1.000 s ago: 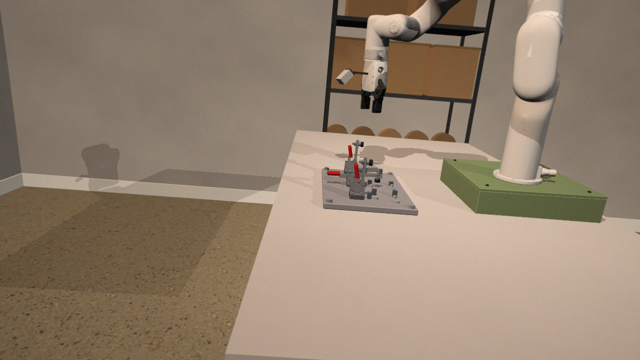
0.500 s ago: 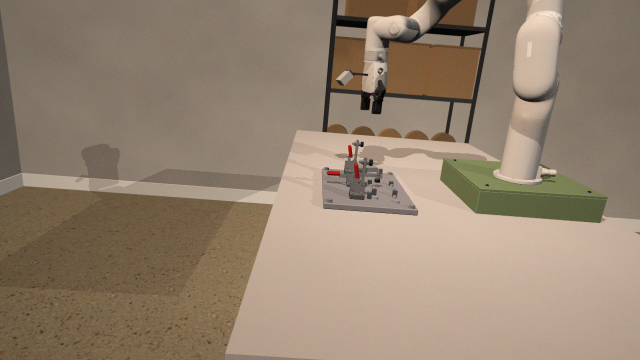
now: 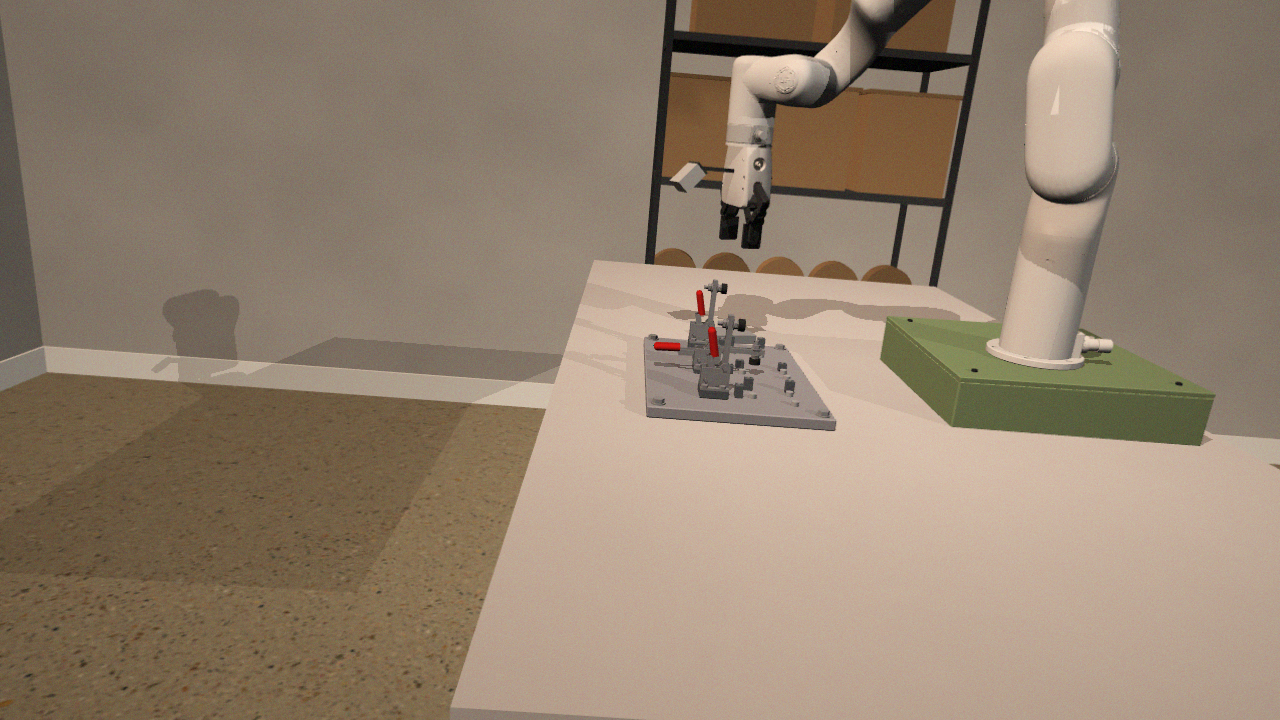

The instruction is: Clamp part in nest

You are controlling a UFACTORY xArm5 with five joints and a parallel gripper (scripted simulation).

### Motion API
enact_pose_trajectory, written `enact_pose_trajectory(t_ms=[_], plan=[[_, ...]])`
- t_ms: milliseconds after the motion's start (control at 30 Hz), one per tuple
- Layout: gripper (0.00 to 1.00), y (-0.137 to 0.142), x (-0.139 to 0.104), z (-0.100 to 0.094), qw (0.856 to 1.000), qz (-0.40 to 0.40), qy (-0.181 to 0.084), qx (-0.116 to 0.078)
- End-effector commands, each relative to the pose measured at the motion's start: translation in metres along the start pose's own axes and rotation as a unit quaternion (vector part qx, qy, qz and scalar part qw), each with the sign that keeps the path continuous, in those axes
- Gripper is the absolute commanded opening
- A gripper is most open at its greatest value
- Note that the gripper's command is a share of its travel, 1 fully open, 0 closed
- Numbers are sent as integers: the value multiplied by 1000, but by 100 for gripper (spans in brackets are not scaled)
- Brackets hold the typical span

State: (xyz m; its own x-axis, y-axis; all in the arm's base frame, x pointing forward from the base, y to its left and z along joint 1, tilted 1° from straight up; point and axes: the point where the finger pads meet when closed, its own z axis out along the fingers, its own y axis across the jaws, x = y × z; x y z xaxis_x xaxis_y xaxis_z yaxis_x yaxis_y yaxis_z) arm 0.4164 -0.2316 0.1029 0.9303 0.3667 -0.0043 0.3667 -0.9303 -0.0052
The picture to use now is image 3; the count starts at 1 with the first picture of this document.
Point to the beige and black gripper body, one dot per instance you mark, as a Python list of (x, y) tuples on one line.
[(737, 187)]

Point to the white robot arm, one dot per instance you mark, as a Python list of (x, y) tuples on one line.
[(1070, 154)]

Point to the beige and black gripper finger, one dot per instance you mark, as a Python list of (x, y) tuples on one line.
[(752, 230), (729, 222)]

